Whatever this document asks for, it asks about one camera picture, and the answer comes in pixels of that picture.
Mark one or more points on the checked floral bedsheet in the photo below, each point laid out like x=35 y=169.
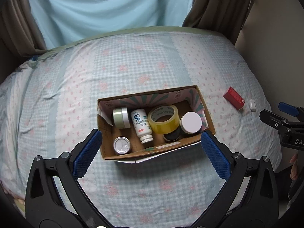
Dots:
x=147 y=66

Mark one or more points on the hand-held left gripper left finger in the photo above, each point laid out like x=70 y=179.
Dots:
x=86 y=155

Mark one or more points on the pale green jar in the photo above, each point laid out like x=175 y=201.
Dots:
x=121 y=120

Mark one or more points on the crumpled pale blue quilt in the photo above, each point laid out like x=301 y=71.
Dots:
x=13 y=114

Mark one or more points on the cardboard box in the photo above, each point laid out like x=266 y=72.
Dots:
x=152 y=148

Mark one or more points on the white pill bottle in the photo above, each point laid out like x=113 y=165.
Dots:
x=140 y=123

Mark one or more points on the person's right hand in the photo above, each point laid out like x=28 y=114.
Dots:
x=294 y=167

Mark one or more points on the small silver tin can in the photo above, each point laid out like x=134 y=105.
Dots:
x=122 y=145

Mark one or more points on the small white plastic object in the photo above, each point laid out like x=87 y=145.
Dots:
x=252 y=105

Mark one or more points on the yellow clear tape roll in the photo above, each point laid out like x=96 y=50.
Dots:
x=166 y=127

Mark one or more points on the black tape roll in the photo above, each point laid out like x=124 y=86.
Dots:
x=172 y=136

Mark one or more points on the small red box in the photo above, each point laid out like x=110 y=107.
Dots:
x=234 y=97

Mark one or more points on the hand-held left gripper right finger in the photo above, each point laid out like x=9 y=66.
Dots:
x=215 y=155

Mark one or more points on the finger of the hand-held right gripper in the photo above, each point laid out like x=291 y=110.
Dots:
x=273 y=121
x=288 y=108

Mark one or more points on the light blue hanging cloth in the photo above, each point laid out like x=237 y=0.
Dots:
x=106 y=7

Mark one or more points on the dark jar with white lid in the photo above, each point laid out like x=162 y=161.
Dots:
x=190 y=121

